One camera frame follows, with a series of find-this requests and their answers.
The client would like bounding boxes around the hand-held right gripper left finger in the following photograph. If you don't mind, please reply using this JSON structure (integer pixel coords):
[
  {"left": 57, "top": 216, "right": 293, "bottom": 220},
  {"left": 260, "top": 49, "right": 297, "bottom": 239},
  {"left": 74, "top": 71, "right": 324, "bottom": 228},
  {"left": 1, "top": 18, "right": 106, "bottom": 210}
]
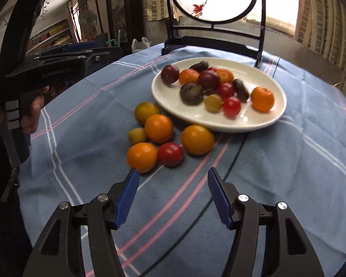
[{"left": 22, "top": 168, "right": 140, "bottom": 277}]

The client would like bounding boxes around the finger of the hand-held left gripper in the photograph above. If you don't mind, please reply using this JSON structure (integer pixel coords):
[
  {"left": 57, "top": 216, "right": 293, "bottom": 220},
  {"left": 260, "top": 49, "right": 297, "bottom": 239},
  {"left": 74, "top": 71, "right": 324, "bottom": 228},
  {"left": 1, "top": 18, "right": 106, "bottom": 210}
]
[
  {"left": 32, "top": 42, "right": 98, "bottom": 56},
  {"left": 38, "top": 47, "right": 124, "bottom": 70}
]

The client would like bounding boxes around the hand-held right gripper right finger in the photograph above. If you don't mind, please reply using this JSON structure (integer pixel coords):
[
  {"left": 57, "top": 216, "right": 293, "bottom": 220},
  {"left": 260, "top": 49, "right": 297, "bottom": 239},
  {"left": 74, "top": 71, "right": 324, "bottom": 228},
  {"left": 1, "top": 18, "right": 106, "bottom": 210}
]
[{"left": 208, "top": 167, "right": 325, "bottom": 277}]

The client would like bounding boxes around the orange mandarin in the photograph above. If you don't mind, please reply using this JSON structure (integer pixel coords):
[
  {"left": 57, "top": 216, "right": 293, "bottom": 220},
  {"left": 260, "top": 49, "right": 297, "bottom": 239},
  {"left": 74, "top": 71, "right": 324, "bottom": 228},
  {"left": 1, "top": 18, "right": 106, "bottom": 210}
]
[
  {"left": 127, "top": 142, "right": 158, "bottom": 174},
  {"left": 144, "top": 114, "right": 174, "bottom": 144},
  {"left": 179, "top": 69, "right": 200, "bottom": 85},
  {"left": 216, "top": 69, "right": 235, "bottom": 84},
  {"left": 251, "top": 86, "right": 274, "bottom": 112}
]

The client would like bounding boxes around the yellow-orange round fruit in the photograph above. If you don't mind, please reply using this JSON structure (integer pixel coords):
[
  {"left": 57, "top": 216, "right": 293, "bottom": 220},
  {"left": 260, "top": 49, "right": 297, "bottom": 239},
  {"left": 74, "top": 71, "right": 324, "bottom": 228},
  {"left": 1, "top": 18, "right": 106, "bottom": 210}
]
[{"left": 181, "top": 124, "right": 215, "bottom": 156}]

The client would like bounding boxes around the small yellow plum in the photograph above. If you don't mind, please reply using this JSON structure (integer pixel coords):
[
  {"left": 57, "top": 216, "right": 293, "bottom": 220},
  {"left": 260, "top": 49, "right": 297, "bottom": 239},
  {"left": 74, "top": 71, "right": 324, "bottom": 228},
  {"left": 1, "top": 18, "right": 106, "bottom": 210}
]
[
  {"left": 128, "top": 128, "right": 148, "bottom": 145},
  {"left": 204, "top": 94, "right": 223, "bottom": 113}
]

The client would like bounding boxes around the dark red plum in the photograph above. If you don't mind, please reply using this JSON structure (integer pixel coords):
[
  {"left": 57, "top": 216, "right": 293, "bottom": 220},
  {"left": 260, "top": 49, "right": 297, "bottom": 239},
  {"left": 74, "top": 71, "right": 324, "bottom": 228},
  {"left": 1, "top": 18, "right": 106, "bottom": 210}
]
[
  {"left": 161, "top": 65, "right": 180, "bottom": 85},
  {"left": 197, "top": 71, "right": 221, "bottom": 95}
]

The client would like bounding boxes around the yellow-green plum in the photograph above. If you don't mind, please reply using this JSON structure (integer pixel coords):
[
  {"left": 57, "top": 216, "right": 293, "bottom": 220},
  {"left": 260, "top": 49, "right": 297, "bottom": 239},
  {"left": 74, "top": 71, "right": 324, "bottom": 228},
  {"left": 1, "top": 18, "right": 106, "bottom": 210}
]
[{"left": 134, "top": 102, "right": 160, "bottom": 126}]

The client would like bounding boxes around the white round plate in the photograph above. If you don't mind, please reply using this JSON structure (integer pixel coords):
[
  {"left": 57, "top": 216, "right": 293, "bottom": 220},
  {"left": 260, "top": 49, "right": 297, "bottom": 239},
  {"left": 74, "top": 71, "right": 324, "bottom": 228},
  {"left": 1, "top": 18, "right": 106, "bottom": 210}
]
[{"left": 151, "top": 58, "right": 287, "bottom": 134}]

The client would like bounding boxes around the wrinkled purple passion fruit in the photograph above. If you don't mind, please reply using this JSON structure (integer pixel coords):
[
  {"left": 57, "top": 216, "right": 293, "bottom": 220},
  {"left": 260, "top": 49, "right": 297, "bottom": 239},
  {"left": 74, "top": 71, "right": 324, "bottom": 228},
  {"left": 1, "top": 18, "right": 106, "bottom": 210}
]
[{"left": 189, "top": 60, "right": 209, "bottom": 73}]

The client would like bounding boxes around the brown scaly round fruit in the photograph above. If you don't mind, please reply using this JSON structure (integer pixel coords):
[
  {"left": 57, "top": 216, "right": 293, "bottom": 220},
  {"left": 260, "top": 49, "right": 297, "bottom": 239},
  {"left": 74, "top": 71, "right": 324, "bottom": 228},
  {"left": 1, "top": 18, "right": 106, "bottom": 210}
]
[{"left": 180, "top": 83, "right": 205, "bottom": 106}]

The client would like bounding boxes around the oblong dark purple fruit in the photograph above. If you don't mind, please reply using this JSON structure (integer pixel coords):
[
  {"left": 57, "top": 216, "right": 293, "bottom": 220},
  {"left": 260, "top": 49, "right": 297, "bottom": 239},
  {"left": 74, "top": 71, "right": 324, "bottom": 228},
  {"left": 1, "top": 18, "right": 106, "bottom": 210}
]
[{"left": 232, "top": 78, "right": 250, "bottom": 102}]

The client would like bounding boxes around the person's left hand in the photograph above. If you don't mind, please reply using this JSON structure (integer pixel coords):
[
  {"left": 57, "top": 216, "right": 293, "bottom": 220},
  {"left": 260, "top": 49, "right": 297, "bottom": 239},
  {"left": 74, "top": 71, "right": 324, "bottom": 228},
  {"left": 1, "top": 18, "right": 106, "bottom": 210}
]
[{"left": 20, "top": 87, "right": 51, "bottom": 135}]

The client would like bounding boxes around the standing floor fan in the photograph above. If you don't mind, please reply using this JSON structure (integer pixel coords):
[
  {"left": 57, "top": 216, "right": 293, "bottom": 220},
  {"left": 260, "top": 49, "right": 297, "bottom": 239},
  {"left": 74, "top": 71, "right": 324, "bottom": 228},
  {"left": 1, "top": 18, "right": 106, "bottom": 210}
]
[{"left": 78, "top": 9, "right": 98, "bottom": 39}]

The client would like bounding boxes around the bookshelf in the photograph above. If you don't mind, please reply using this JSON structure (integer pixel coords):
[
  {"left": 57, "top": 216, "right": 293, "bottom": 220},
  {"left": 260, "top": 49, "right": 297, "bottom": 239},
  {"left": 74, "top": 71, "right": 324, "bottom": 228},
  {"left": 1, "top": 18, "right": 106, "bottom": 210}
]
[{"left": 26, "top": 19, "right": 76, "bottom": 53}]

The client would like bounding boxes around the white plastic bag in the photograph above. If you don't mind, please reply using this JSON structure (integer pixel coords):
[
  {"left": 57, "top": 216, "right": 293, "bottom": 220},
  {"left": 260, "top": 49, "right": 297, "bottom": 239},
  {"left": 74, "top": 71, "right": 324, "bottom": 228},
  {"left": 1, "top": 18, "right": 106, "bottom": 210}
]
[{"left": 131, "top": 36, "right": 151, "bottom": 54}]

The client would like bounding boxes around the dark wooden coat stand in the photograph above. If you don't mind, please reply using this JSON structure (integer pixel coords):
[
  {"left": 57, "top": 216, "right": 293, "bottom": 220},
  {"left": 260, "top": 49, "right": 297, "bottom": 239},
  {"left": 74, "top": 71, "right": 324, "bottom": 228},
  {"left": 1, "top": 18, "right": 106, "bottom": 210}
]
[{"left": 90, "top": 0, "right": 105, "bottom": 35}]

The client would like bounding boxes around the dark framed painting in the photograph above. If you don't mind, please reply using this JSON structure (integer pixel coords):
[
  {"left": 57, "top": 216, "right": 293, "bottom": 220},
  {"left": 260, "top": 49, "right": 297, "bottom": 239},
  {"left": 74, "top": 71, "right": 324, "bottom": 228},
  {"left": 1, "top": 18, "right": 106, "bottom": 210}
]
[{"left": 105, "top": 0, "right": 147, "bottom": 55}]

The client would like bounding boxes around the blue striped tablecloth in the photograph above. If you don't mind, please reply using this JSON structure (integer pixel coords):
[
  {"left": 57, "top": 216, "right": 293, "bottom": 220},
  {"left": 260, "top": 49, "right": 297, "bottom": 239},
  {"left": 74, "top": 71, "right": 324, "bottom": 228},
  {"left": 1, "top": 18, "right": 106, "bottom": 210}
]
[{"left": 19, "top": 45, "right": 346, "bottom": 277}]

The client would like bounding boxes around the bird painting table screen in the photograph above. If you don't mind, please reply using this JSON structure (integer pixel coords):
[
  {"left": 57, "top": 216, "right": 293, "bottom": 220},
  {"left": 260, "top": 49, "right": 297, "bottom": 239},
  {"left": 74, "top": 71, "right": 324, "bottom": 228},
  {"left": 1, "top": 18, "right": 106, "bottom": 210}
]
[{"left": 161, "top": 0, "right": 267, "bottom": 68}]

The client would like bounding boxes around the window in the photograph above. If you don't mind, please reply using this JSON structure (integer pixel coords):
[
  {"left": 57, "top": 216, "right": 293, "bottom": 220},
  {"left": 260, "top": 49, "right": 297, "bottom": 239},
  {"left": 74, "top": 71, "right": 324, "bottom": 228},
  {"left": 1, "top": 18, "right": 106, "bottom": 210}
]
[{"left": 244, "top": 0, "right": 302, "bottom": 33}]

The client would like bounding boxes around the green-handled mop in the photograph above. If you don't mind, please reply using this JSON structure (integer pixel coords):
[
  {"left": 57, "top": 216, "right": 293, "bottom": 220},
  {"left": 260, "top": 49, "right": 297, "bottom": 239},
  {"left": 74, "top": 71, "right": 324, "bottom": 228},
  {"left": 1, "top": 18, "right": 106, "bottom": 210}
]
[{"left": 107, "top": 30, "right": 122, "bottom": 47}]

